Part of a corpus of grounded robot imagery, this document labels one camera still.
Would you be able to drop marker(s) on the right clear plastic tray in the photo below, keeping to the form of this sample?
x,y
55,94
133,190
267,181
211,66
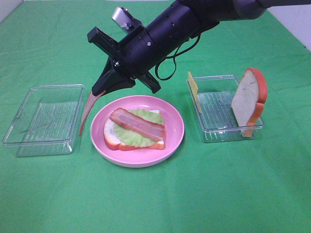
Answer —
x,y
217,121

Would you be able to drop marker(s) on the yellow cheese slice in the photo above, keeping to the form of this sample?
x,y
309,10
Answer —
x,y
194,91

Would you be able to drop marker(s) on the bread slice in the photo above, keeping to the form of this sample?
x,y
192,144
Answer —
x,y
112,143
251,95

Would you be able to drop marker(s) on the bacon strip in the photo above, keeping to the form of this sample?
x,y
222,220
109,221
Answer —
x,y
147,123
88,106

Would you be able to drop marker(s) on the left clear plastic tray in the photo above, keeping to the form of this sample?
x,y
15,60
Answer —
x,y
47,121

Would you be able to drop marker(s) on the clear plastic tray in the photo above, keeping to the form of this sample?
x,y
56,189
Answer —
x,y
47,121
217,121

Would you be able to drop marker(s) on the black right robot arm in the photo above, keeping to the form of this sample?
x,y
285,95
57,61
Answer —
x,y
144,47

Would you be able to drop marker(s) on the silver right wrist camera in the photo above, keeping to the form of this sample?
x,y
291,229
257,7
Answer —
x,y
122,18

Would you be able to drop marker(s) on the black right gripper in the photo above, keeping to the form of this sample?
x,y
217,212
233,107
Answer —
x,y
118,73

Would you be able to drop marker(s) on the pink round plate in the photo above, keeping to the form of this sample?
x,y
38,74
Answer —
x,y
174,132

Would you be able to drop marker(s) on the green table cloth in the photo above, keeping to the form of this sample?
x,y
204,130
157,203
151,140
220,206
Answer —
x,y
262,185

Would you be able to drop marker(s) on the green lettuce leaf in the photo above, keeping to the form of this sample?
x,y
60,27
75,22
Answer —
x,y
132,138

